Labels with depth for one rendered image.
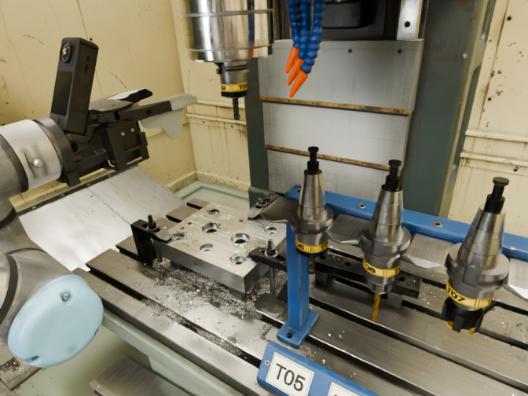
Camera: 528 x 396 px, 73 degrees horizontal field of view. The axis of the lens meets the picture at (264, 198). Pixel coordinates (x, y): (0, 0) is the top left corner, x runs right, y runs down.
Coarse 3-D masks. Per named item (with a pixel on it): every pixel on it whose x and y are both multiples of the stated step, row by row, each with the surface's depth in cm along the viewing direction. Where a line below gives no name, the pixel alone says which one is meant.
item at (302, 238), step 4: (296, 236) 55; (300, 236) 54; (304, 236) 53; (324, 236) 53; (300, 240) 54; (304, 240) 53; (308, 240) 53; (312, 240) 53; (316, 240) 53; (320, 240) 53; (324, 240) 54; (308, 244) 53; (312, 244) 53; (316, 244) 53; (320, 244) 53; (308, 252) 54; (312, 252) 54; (316, 252) 54
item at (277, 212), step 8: (280, 200) 59; (288, 200) 59; (296, 200) 59; (272, 208) 57; (280, 208) 57; (288, 208) 57; (264, 216) 55; (272, 216) 55; (280, 216) 55; (288, 216) 55
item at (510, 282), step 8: (512, 256) 44; (512, 264) 42; (520, 264) 42; (512, 272) 41; (520, 272) 41; (504, 280) 40; (512, 280) 40; (520, 280) 40; (504, 288) 40; (512, 288) 39; (520, 288) 39; (520, 296) 38
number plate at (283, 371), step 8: (280, 360) 63; (288, 360) 62; (272, 368) 63; (280, 368) 62; (288, 368) 62; (296, 368) 61; (304, 368) 60; (272, 376) 63; (280, 376) 62; (288, 376) 61; (296, 376) 61; (304, 376) 60; (312, 376) 60; (272, 384) 62; (280, 384) 62; (288, 384) 61; (296, 384) 60; (304, 384) 60; (288, 392) 61; (296, 392) 60; (304, 392) 59
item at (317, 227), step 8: (296, 208) 55; (328, 208) 54; (296, 216) 53; (328, 216) 52; (296, 224) 52; (304, 224) 52; (312, 224) 51; (320, 224) 51; (328, 224) 52; (296, 232) 53; (304, 232) 53; (312, 232) 52; (320, 232) 52
